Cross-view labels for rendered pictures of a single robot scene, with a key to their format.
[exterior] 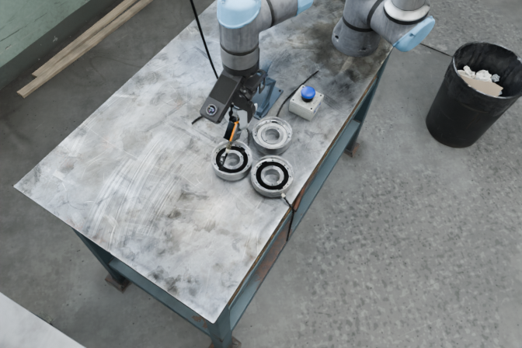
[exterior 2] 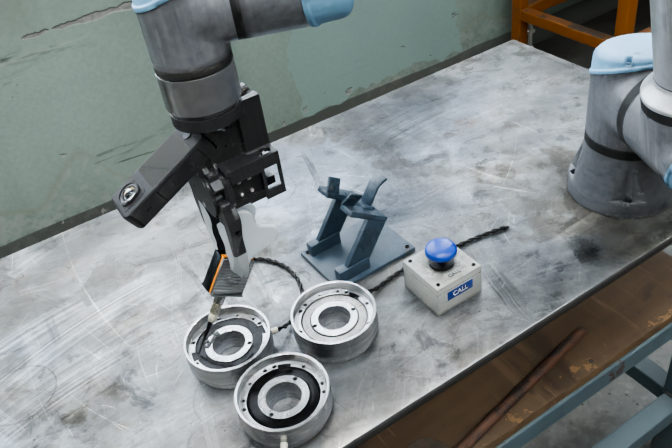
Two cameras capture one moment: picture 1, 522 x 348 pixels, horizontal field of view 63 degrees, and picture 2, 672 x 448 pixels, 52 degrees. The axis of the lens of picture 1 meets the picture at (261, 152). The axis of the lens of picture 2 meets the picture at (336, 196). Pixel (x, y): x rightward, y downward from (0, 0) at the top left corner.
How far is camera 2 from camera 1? 0.52 m
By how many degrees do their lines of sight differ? 31
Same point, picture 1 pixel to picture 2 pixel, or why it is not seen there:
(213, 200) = (156, 413)
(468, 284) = not seen: outside the picture
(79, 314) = not seen: outside the picture
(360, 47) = (618, 196)
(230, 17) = not seen: outside the picture
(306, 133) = (417, 337)
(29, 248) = not seen: outside the picture
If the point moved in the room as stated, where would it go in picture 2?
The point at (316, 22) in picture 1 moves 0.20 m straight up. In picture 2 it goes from (550, 146) to (558, 30)
